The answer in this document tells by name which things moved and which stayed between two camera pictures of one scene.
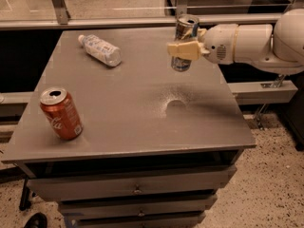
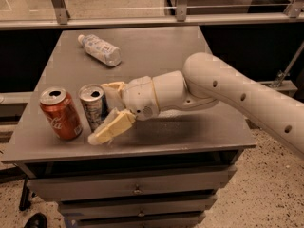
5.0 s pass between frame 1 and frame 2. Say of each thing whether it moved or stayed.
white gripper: moved
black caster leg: stayed
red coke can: stayed
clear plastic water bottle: stayed
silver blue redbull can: moved
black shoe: stayed
